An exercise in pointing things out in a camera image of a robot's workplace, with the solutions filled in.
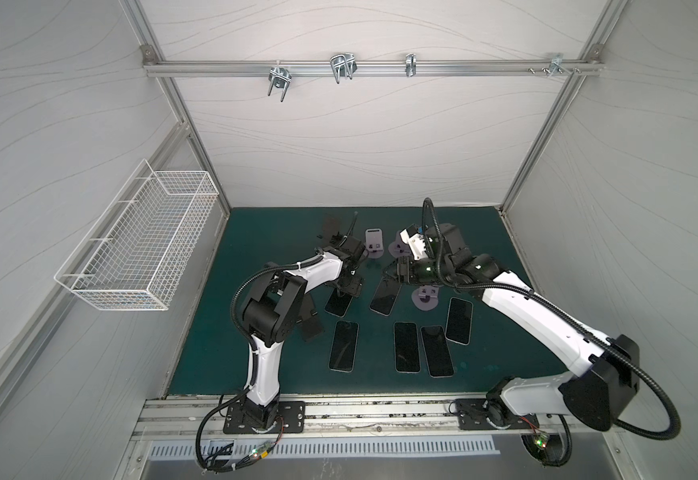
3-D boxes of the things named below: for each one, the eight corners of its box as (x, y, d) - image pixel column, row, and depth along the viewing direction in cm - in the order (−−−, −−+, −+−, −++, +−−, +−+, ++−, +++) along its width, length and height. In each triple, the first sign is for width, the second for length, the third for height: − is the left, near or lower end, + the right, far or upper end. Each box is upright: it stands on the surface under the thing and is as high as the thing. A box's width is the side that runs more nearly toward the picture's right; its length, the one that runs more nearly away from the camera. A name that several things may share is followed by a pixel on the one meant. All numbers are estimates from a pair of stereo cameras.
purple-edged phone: (427, 377, 82) (429, 374, 80) (420, 328, 91) (422, 325, 89) (452, 377, 82) (454, 374, 80) (442, 328, 91) (444, 325, 89)
